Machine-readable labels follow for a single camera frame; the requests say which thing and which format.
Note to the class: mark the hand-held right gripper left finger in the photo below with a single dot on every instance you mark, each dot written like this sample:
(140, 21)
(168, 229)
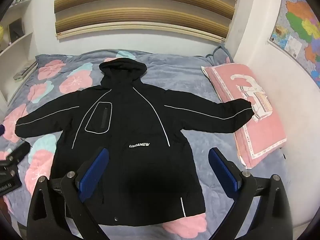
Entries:
(97, 166)

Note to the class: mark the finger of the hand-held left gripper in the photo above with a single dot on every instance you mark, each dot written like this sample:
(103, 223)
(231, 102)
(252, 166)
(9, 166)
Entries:
(21, 150)

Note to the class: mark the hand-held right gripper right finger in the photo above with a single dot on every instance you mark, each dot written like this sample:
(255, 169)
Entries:
(220, 166)

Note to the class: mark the black hooded jacket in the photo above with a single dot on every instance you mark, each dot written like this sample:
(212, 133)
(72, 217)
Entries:
(140, 120)

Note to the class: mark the dark blue object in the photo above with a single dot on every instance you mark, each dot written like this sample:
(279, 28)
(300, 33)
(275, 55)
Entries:
(1, 129)

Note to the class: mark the clear flat case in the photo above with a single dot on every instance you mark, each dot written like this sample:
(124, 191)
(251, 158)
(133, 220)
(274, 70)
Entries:
(25, 71)

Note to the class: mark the pink printed pillow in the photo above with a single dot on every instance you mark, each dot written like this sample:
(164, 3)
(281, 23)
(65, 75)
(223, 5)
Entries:
(232, 87)

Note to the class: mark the grey floral blanket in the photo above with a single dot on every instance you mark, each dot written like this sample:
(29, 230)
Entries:
(180, 80)

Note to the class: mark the white bookshelf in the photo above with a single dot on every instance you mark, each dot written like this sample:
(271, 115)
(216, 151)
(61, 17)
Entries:
(17, 50)

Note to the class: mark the grey pillow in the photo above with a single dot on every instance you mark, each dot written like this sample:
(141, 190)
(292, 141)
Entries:
(221, 53)

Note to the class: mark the yellow round object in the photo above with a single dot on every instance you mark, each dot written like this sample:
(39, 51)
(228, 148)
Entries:
(1, 35)

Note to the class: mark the striped window blind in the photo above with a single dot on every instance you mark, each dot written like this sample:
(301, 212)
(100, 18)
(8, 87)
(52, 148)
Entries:
(140, 7)

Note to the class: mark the colourful wall map poster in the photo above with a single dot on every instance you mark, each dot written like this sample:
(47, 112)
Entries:
(297, 27)

